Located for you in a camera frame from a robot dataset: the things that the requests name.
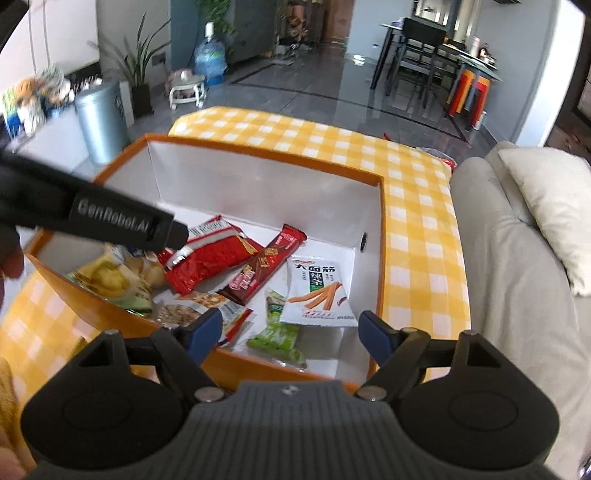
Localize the large red snack packet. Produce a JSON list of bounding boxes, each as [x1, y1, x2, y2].
[[159, 215, 260, 296]]

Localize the white spicy strip packet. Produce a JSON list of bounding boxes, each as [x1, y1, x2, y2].
[[280, 256, 359, 328]]

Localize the grey metal trash can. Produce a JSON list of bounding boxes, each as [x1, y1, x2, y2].
[[74, 82, 131, 167]]

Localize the yellow chip snack packet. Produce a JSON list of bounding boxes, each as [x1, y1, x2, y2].
[[67, 249, 155, 319]]

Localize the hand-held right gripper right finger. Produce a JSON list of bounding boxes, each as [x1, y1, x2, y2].
[[355, 310, 502, 402]]

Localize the white bun snack packet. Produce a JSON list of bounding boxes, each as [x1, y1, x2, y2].
[[122, 251, 167, 289]]

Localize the orange cardboard box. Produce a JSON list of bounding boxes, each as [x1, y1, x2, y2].
[[23, 133, 387, 393]]

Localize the black dining chair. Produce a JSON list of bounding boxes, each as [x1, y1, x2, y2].
[[396, 17, 451, 99]]

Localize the net patterned orange snack packet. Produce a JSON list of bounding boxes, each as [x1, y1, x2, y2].
[[154, 291, 254, 346]]

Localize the small wheeled stool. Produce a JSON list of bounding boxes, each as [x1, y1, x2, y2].
[[167, 69, 207, 112]]

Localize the colourful stuffed toys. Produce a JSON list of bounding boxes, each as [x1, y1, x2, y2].
[[2, 65, 75, 136]]

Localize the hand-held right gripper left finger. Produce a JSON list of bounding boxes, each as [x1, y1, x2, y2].
[[78, 307, 225, 402]]

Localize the potted long-leaf plant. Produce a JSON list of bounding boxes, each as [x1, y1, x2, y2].
[[88, 14, 171, 119]]

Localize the person's left hand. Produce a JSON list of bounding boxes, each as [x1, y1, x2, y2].
[[0, 247, 26, 319]]

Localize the stacked orange plastic stools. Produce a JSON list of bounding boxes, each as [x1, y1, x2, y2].
[[445, 69, 491, 133]]

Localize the yellow fluffy cushion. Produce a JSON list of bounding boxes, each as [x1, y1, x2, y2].
[[0, 357, 29, 468]]

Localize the black dining table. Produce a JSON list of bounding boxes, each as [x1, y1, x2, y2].
[[369, 18, 504, 121]]

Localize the yellow checkered tablecloth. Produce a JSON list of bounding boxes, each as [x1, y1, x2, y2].
[[0, 105, 472, 416]]

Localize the beige pillow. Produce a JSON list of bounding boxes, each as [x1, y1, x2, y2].
[[498, 147, 591, 296]]

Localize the hanging green plant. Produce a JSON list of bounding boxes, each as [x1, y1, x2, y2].
[[196, 0, 237, 34]]

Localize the grey metal cabinet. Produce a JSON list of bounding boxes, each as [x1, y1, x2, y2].
[[226, 0, 280, 64]]

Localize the blue water jug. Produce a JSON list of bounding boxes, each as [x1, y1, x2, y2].
[[194, 22, 228, 86]]

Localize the red chocolate stick packet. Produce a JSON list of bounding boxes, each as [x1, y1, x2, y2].
[[217, 224, 308, 305]]

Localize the grey sofa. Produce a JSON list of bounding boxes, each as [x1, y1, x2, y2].
[[450, 141, 591, 468]]

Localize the white low cabinet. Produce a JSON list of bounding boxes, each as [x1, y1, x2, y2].
[[9, 108, 95, 178]]

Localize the green candy packet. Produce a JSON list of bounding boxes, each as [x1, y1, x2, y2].
[[246, 288, 308, 370]]

